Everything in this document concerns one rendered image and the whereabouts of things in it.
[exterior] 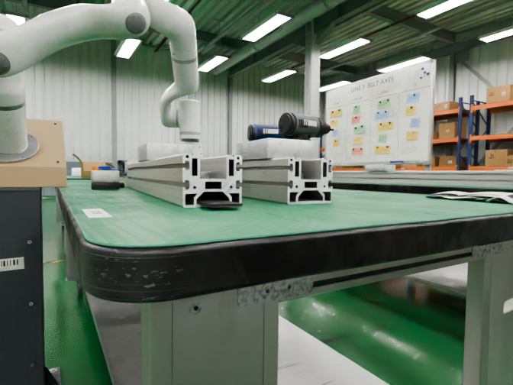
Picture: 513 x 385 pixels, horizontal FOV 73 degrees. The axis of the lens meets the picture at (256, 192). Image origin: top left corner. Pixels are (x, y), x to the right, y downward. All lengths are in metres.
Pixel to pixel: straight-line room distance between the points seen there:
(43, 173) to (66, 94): 11.18
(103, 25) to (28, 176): 0.58
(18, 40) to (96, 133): 11.29
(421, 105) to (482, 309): 3.18
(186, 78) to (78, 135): 11.17
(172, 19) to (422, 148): 3.01
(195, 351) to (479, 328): 0.60
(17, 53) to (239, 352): 1.02
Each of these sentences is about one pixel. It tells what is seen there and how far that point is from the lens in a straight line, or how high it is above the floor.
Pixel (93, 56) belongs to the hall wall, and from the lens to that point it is 12.94.
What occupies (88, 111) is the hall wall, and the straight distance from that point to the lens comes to 12.53.
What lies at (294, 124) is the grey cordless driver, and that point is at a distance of 0.93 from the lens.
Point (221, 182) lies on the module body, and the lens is 0.58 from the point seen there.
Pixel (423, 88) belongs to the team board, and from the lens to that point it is 3.92.
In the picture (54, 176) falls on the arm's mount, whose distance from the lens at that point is 1.43.
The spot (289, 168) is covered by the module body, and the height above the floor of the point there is 0.84.
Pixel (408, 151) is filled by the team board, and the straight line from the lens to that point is 3.91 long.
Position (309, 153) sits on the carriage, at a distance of 0.74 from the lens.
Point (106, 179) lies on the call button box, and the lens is 1.18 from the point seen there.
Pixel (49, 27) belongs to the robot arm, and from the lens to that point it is 1.23.
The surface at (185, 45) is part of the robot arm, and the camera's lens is 1.27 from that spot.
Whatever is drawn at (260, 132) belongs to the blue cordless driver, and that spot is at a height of 0.97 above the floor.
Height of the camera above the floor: 0.83
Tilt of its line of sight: 3 degrees down
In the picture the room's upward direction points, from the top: 1 degrees clockwise
